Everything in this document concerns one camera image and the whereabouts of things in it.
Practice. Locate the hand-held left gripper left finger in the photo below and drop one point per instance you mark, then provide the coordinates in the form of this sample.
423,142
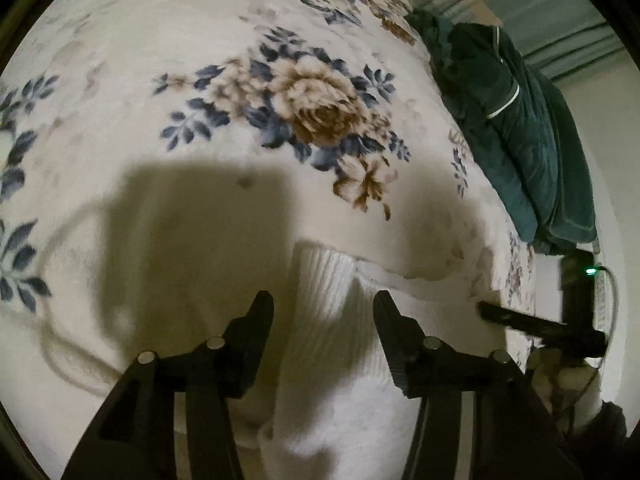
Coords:
259,322

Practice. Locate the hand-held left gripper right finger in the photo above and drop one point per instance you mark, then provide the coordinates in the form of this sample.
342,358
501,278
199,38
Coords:
389,327

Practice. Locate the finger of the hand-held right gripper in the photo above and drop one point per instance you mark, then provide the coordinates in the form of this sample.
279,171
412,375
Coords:
520,321

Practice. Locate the white knit sweater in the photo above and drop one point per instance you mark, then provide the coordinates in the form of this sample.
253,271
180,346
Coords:
340,360

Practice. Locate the person's right forearm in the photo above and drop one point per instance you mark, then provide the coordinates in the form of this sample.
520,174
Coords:
612,440

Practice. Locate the person's right hand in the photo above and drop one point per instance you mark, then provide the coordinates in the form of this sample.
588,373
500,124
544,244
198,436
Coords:
555,385

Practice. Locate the dark green velvet garment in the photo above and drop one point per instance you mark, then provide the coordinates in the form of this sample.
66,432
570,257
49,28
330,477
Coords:
480,110

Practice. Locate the floral bed blanket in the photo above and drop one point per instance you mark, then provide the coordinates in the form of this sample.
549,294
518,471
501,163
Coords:
150,85

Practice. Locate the grey-green striped curtain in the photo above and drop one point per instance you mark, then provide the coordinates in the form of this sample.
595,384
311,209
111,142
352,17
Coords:
540,5

